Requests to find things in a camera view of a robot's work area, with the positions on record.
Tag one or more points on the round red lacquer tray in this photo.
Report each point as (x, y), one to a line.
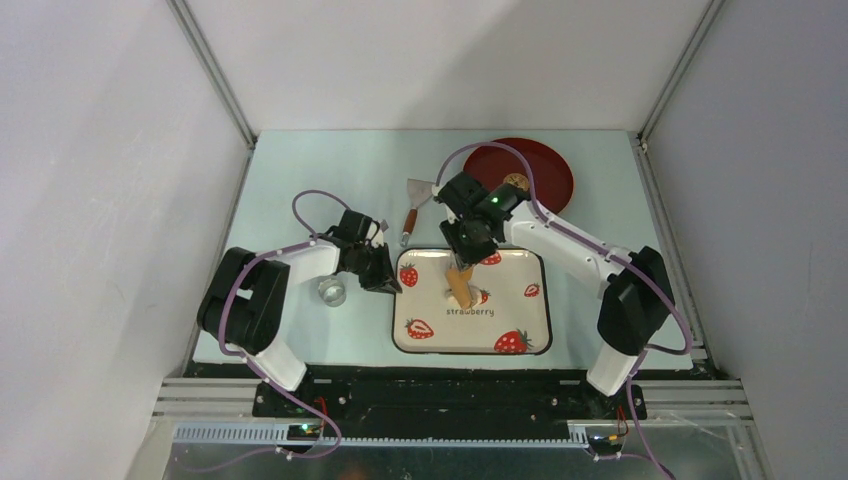
(552, 177)

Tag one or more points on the metal scraper wooden handle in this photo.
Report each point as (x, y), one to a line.
(418, 192)

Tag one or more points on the wooden dough roller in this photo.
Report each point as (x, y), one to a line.
(458, 282)

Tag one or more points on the strawberry print rectangular tray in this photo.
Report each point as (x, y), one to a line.
(513, 319)

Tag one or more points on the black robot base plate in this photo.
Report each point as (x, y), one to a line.
(411, 403)

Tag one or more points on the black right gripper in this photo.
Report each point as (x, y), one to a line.
(463, 257)

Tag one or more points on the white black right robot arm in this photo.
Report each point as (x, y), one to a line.
(633, 286)

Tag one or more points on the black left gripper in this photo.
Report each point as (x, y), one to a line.
(384, 280)

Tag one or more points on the white dough piece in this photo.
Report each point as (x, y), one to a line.
(473, 298)

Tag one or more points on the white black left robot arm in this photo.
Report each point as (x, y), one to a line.
(243, 305)

